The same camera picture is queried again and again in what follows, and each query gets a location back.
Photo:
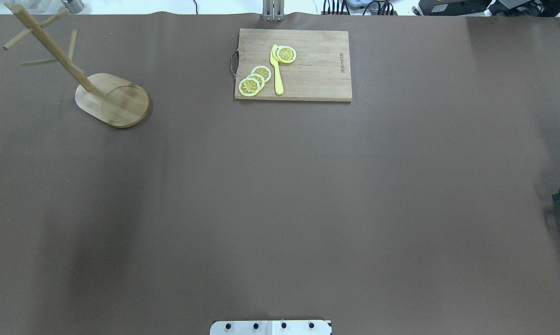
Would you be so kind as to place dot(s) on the lemon slice front left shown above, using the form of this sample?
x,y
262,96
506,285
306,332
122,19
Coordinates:
x,y
248,87

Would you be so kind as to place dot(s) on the aluminium camera post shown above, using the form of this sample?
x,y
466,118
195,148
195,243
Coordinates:
x,y
273,10

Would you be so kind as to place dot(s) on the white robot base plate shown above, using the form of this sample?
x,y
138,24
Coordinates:
x,y
272,327

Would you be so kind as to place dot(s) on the wooden cup storage rack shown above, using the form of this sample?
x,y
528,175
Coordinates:
x,y
110,99

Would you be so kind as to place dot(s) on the lemon slice by knife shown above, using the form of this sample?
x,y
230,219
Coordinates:
x,y
284,54

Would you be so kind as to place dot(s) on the lemon slice middle left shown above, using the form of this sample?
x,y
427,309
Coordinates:
x,y
259,79

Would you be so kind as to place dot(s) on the lemon slice back left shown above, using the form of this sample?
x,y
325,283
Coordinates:
x,y
263,71

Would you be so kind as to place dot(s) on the bamboo cutting board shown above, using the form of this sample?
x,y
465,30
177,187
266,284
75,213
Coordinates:
x,y
320,73

